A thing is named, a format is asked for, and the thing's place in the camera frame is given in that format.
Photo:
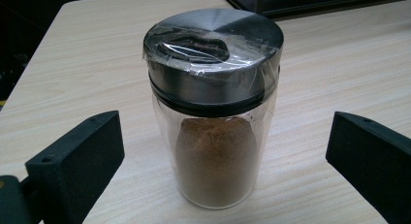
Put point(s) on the black tray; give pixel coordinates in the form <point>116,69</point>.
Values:
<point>310,2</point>

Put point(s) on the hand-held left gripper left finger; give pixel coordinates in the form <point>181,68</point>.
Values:
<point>74,172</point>

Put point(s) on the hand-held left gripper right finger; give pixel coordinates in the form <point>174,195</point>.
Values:
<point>371,153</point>

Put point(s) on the glass spice jar metal lid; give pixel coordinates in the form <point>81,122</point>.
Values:
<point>214,120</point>

